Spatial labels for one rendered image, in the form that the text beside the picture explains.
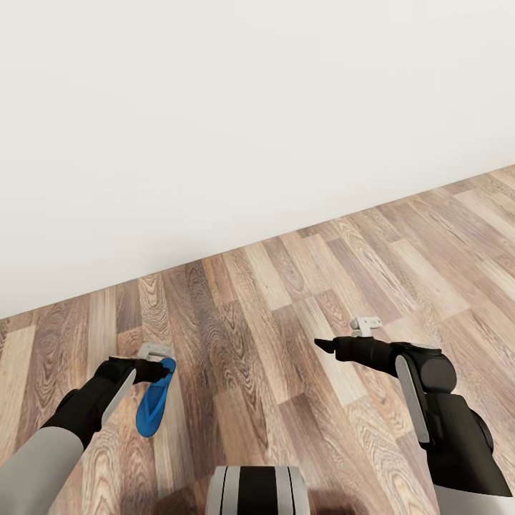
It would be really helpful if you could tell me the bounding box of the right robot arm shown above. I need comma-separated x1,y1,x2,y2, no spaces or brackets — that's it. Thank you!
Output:
315,317,515,515

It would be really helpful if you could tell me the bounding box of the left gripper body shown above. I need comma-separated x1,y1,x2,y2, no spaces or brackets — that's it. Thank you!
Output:
134,359,164,383

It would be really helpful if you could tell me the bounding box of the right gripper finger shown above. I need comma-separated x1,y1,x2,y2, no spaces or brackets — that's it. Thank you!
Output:
315,338,336,355

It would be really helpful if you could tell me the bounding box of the robot trunk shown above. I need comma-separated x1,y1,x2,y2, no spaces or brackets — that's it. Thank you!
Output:
205,466,310,515

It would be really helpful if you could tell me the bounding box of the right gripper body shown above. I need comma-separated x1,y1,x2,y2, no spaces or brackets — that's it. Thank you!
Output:
335,336,383,371

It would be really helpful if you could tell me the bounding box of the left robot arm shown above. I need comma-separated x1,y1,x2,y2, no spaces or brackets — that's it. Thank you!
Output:
0,343,172,515

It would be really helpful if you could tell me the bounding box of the sandal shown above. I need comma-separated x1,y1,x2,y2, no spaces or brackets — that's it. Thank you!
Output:
136,358,176,437

